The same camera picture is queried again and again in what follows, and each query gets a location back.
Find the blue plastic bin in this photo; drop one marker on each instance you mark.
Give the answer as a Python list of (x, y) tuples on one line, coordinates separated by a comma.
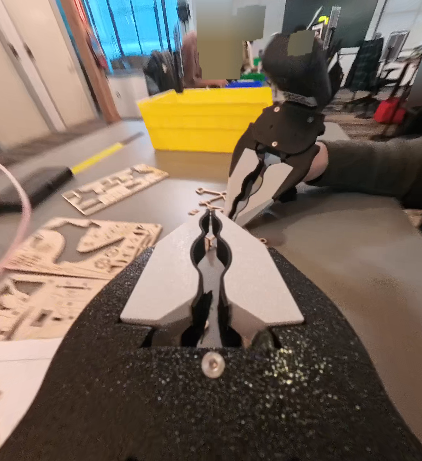
[(243, 84)]

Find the white instruction booklet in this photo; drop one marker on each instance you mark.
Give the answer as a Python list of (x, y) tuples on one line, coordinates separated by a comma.
[(16, 367)]

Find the small ladder-shaped wooden part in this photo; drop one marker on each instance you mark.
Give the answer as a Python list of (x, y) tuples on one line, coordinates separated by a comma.
[(209, 240)]

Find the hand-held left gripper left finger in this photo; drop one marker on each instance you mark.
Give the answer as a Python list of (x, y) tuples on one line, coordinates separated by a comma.
[(160, 288)]

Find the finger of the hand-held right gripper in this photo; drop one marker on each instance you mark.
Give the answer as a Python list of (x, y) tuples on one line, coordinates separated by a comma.
[(272, 183), (239, 173)]

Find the wooden sheet with gear parts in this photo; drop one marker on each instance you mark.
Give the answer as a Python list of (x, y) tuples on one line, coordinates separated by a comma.
[(138, 237)]

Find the dark wall board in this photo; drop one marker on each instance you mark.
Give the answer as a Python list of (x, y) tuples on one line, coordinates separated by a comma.
[(347, 18)]

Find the red bag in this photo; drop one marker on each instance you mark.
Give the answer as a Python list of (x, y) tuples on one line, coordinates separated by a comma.
[(389, 110)]

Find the wooden sheet with frame parts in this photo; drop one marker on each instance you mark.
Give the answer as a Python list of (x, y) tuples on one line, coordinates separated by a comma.
[(70, 299)]

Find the black rectangular case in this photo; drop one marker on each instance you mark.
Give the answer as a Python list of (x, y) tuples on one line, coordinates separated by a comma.
[(41, 183)]

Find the wooden bicycle frame assembly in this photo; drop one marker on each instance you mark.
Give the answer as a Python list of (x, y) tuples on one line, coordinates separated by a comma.
[(214, 206)]

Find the blue-lit window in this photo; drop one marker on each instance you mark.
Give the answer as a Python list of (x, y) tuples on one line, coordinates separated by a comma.
[(135, 28)]

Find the dark hanging garment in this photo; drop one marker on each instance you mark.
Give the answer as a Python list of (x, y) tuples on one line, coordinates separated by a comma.
[(365, 64)]

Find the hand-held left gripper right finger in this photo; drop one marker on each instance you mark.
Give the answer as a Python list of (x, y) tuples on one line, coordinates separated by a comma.
[(265, 288)]

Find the person's right hand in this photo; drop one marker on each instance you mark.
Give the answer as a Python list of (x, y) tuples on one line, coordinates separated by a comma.
[(322, 160)]

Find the green plastic bin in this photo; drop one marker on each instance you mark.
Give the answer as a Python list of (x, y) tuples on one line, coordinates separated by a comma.
[(252, 76)]

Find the narrow wooden parts sheet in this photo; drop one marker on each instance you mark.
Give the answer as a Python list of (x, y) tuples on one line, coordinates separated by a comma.
[(153, 175)]

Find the black backpack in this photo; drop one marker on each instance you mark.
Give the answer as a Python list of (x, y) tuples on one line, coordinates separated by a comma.
[(162, 74)]

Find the brown wooden post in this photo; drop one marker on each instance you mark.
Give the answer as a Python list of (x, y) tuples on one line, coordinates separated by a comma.
[(92, 72)]

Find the low white cabinet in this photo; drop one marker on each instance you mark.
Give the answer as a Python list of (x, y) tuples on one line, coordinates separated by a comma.
[(128, 97)]

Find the stacked yellow plastic bins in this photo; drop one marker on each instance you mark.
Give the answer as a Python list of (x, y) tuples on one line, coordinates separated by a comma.
[(203, 122)]

